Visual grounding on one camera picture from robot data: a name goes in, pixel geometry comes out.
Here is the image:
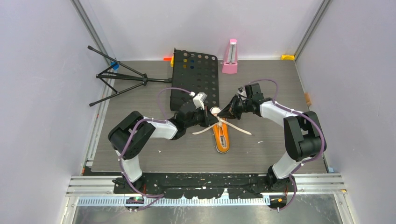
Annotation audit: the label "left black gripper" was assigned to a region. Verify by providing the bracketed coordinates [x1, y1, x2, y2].
[185, 105, 219, 128]

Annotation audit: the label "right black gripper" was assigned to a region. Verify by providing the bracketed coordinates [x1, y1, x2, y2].
[218, 94, 252, 120]

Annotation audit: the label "white shoelace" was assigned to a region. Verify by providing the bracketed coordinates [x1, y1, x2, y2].
[192, 118, 252, 135]

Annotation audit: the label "orange canvas sneaker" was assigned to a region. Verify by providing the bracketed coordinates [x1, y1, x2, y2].
[212, 118, 230, 154]

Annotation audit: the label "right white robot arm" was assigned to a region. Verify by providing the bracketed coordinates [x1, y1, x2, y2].
[217, 83, 327, 192]

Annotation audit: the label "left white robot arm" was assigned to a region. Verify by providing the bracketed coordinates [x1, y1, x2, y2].
[108, 102, 218, 193]

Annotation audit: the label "pink metronome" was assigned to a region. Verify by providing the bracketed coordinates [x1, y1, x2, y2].
[221, 39, 238, 74]

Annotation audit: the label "black perforated music stand desk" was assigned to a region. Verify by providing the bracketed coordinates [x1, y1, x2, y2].
[170, 49, 219, 111]

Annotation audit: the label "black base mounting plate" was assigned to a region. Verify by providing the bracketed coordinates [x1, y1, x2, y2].
[112, 173, 296, 199]

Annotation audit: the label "yellow orange toy block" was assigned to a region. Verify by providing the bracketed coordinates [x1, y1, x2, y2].
[163, 56, 174, 68]

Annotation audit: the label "yellow corner block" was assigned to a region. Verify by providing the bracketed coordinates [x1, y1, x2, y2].
[281, 55, 295, 61]

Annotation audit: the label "black tripod stand legs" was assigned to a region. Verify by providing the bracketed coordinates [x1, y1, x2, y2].
[87, 45, 172, 107]

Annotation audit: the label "blue clip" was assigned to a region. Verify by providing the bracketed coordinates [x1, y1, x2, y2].
[111, 62, 119, 70]

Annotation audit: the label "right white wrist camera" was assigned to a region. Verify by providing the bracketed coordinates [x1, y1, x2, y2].
[237, 87, 247, 98]

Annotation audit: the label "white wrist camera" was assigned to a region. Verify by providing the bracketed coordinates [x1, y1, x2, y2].
[237, 87, 247, 98]
[189, 91, 207, 109]

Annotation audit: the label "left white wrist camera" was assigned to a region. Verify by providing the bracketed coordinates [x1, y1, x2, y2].
[189, 91, 207, 109]

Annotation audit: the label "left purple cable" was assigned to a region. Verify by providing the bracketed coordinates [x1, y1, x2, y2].
[117, 87, 196, 212]

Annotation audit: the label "purple cable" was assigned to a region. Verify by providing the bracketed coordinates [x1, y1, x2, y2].
[244, 78, 326, 212]
[117, 87, 196, 212]

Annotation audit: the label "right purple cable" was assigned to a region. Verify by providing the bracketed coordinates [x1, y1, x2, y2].
[244, 78, 326, 212]

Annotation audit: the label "aluminium frame rail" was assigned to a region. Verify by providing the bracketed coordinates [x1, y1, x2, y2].
[66, 174, 347, 207]

